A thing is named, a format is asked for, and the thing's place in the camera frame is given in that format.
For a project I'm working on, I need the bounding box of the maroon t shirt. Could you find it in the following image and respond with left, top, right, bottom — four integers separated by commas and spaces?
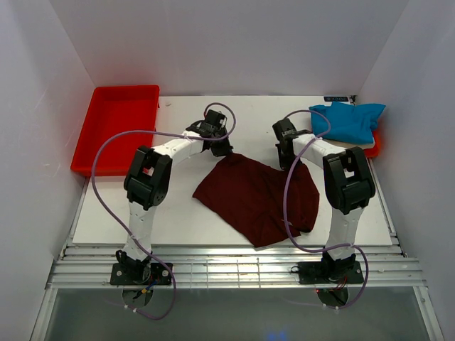
193, 153, 320, 248

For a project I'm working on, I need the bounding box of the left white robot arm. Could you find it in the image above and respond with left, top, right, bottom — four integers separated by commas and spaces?
116, 109, 232, 284

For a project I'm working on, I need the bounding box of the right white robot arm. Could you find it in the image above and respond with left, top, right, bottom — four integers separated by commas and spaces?
272, 118, 375, 284

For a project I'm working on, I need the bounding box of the small black label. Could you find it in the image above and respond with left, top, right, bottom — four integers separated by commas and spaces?
323, 96, 350, 102

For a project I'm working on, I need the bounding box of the beige folded t shirt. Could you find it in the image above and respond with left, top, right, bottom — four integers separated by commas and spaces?
323, 138, 375, 150

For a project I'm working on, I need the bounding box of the blue folded t shirt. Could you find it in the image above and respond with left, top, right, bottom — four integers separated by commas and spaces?
309, 102, 386, 145

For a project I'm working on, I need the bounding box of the small red tray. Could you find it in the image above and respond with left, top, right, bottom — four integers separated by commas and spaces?
363, 129, 382, 158

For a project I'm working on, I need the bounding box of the large red tray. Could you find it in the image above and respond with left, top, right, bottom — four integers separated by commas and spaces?
70, 85, 160, 177

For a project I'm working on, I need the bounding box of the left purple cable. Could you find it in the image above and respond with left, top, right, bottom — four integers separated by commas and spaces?
90, 102, 237, 320

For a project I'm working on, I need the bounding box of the purple cable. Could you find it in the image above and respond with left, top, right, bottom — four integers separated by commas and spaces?
90, 102, 237, 320
280, 109, 369, 310

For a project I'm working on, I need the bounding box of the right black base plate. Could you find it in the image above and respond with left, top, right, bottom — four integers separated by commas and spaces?
291, 261, 364, 284

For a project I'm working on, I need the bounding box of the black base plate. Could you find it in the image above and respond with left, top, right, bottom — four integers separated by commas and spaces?
291, 261, 364, 284
109, 263, 172, 286

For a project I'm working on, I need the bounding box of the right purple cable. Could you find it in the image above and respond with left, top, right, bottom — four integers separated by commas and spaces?
280, 109, 369, 310

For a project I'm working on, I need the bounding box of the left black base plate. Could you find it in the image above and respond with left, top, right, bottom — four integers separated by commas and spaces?
109, 263, 172, 286

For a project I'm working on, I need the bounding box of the aluminium rail frame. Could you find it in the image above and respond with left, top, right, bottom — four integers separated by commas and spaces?
47, 244, 427, 289

